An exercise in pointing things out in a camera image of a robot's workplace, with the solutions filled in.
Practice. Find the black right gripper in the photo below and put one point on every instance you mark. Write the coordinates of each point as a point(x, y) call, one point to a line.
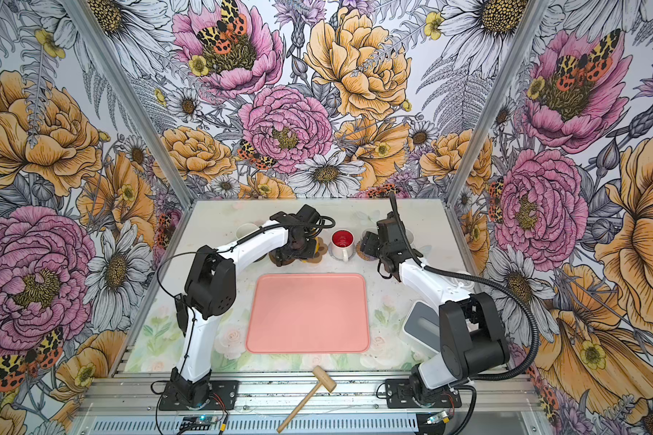
point(368, 242)

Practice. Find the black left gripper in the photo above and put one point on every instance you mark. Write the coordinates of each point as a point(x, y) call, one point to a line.
point(307, 254)

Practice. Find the cork paw print coaster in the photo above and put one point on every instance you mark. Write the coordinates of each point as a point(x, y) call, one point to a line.
point(314, 259)

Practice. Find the white mug red inside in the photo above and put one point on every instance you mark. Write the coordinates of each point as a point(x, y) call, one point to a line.
point(342, 238)

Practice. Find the white speckled mug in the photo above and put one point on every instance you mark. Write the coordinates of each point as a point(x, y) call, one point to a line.
point(409, 236)
point(246, 232)

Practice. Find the purple mug white inside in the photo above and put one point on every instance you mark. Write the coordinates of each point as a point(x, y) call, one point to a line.
point(369, 235)

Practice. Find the woven rattan round coaster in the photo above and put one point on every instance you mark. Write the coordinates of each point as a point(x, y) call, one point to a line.
point(363, 255)

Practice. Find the grey-blue woven round coaster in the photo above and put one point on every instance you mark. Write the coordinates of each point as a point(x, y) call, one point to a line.
point(342, 254)

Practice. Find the plain brown wooden coaster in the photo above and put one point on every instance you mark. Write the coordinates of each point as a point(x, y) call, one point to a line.
point(259, 253)

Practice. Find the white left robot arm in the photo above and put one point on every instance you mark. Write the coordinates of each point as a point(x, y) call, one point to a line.
point(210, 290)

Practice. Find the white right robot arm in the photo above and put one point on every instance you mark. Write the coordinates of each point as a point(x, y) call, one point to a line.
point(470, 336)

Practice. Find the pink silicone tray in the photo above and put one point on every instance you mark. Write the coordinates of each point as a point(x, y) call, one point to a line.
point(309, 313)

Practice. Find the white grey square container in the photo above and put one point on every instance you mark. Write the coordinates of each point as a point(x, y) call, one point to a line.
point(421, 328)

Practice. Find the wooden mallet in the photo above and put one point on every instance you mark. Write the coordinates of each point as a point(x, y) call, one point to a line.
point(324, 381)

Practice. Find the green circuit board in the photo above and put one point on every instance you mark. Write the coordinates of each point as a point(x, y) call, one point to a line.
point(199, 423)

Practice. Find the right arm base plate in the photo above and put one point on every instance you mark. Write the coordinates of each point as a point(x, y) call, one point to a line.
point(397, 392)

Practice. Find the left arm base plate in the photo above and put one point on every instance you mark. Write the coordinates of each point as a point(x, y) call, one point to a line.
point(220, 394)

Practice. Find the aluminium left corner post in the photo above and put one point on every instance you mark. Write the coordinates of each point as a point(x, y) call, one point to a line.
point(106, 57)

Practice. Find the aluminium corner post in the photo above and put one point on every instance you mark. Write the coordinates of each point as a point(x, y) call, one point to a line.
point(106, 57)
point(528, 27)

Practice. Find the aluminium right corner post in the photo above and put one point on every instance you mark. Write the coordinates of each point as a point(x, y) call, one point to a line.
point(528, 27)

